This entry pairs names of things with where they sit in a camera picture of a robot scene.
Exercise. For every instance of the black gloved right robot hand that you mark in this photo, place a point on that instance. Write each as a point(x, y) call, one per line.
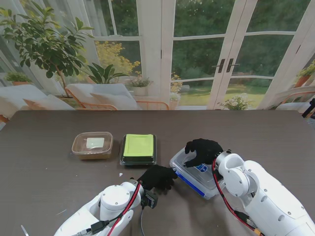
point(204, 151)

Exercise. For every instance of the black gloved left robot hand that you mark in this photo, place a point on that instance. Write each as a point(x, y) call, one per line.
point(158, 178)

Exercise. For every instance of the clear plastic lid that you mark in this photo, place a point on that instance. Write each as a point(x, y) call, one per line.
point(204, 177)

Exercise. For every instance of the black plastic tray container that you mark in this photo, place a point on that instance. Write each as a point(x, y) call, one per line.
point(137, 162)

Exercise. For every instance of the clear container with blue clips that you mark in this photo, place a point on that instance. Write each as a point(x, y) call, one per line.
point(194, 182)

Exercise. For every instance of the clear lid with green sticker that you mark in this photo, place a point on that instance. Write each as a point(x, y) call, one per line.
point(139, 145)

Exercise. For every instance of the clear lid with white label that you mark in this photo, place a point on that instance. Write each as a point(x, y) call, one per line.
point(93, 142)

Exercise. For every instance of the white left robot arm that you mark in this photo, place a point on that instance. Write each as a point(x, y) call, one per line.
point(103, 211)

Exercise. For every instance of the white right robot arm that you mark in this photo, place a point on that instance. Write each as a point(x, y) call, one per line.
point(261, 191)

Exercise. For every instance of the brown kraft paper container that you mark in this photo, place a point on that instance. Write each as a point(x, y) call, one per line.
point(93, 156)

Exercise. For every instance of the printed sunroom backdrop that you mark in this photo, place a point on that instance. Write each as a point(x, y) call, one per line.
point(197, 49)

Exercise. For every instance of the black tripod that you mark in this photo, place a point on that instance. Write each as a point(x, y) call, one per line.
point(310, 108)

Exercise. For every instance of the white zip tie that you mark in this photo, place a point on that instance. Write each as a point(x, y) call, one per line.
point(24, 231)

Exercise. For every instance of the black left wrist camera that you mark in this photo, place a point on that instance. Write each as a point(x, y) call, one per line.
point(150, 200)

